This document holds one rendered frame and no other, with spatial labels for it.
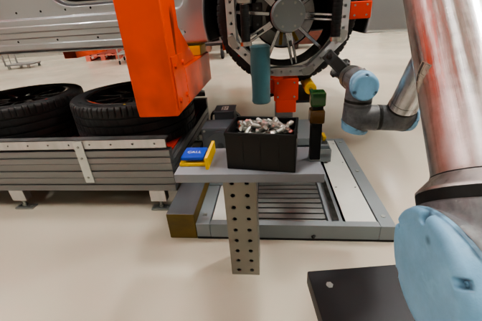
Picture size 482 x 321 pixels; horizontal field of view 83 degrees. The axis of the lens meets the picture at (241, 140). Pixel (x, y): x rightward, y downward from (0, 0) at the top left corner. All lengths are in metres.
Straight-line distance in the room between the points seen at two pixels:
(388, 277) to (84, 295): 0.97
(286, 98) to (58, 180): 1.19
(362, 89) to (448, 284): 0.72
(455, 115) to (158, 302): 0.98
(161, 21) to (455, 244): 0.94
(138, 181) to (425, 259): 1.22
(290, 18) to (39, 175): 1.37
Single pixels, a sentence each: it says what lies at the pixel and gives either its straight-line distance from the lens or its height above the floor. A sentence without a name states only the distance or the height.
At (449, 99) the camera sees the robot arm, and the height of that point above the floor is 0.75.
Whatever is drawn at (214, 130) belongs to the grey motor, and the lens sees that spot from 1.24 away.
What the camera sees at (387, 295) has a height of 0.30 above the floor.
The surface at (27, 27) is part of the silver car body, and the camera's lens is 1.97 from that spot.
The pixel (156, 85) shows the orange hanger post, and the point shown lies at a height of 0.64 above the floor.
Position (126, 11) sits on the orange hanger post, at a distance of 1.06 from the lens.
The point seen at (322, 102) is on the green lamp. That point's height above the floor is 0.63.
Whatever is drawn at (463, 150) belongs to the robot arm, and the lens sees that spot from 0.40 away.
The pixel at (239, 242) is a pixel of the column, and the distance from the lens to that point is 0.99.
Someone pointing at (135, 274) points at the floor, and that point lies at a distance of 1.20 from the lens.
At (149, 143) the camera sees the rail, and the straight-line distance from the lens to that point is 1.26.
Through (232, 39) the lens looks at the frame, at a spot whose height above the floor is 0.76.
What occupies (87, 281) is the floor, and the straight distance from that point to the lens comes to 1.26.
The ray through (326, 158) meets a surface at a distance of 1.58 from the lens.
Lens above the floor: 0.86
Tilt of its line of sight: 25 degrees down
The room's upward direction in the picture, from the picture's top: 4 degrees counter-clockwise
